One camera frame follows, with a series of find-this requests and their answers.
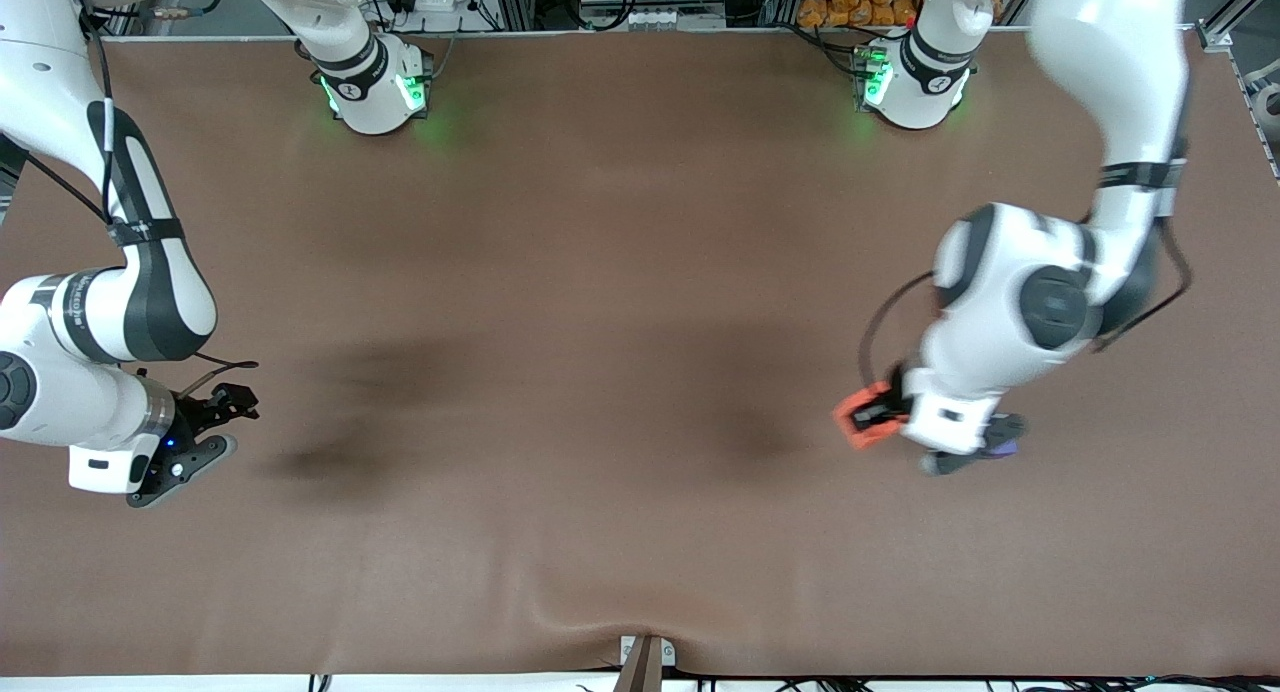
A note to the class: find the orange foam block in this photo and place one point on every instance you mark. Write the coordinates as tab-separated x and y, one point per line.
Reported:
868	440

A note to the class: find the white terminal block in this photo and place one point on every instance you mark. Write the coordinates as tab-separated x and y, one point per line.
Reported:
650	18

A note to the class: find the brown table cover sheet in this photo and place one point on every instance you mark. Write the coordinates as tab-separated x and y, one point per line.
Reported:
560	532

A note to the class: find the silver clamp bracket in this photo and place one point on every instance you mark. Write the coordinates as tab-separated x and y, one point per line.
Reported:
668	654

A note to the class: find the purple foam block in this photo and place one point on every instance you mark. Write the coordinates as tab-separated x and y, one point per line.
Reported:
1003	450

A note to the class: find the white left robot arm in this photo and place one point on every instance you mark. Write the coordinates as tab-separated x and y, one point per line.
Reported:
1050	302

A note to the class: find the aluminium frame strut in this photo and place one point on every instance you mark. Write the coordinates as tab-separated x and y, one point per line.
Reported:
1230	17

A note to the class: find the pile of orange objects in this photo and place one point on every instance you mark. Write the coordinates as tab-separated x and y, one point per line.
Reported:
850	2

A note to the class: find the aluminium frame post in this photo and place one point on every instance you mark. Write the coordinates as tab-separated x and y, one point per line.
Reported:
790	0
518	2

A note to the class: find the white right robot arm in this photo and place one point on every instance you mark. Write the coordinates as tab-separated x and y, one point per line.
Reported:
90	317

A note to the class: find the white corner bracket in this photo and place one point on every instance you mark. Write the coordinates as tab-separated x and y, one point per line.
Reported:
1215	40

